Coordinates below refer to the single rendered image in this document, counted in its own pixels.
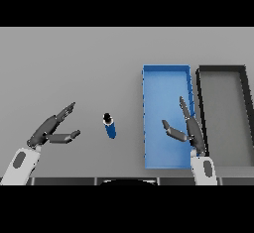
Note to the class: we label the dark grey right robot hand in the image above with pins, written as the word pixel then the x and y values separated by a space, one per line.
pixel 194 133

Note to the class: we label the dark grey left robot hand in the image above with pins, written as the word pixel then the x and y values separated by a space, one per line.
pixel 46 129

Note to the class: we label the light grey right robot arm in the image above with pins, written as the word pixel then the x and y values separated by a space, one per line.
pixel 203 170

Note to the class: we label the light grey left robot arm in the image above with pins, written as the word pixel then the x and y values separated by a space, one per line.
pixel 20 165

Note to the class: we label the blue bin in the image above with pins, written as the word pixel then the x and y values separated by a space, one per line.
pixel 167 118

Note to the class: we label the dark grey bin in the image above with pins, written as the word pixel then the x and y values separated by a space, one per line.
pixel 225 118

